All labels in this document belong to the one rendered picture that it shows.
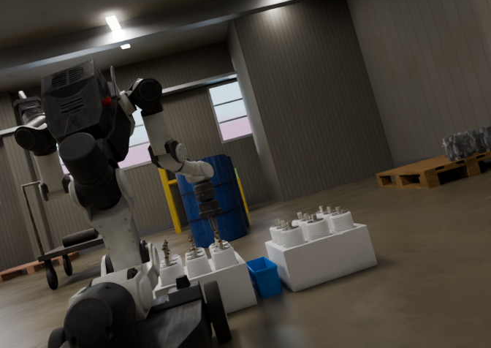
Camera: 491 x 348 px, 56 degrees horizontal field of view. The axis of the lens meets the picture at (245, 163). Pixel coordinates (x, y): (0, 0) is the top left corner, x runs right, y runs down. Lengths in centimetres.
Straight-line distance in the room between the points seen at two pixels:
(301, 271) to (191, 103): 685
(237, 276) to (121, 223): 57
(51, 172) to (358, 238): 130
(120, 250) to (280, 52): 603
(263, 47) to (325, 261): 569
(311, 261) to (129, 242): 77
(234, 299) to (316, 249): 40
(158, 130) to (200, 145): 670
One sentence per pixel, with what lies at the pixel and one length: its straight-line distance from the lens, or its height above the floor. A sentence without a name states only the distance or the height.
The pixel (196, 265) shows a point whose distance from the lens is 197.
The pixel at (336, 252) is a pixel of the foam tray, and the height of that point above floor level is 11.
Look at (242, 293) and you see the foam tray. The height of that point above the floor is 6.
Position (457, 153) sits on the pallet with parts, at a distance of 444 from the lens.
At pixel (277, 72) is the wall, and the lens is 734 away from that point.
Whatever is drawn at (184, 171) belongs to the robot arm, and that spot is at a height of 61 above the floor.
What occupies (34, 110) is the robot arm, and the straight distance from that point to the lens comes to 221.
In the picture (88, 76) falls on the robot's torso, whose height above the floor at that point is 101.
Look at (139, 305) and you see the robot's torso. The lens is 131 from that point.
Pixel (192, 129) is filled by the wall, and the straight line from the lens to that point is 854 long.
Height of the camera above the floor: 52
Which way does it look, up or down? 2 degrees up
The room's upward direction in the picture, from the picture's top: 16 degrees counter-clockwise
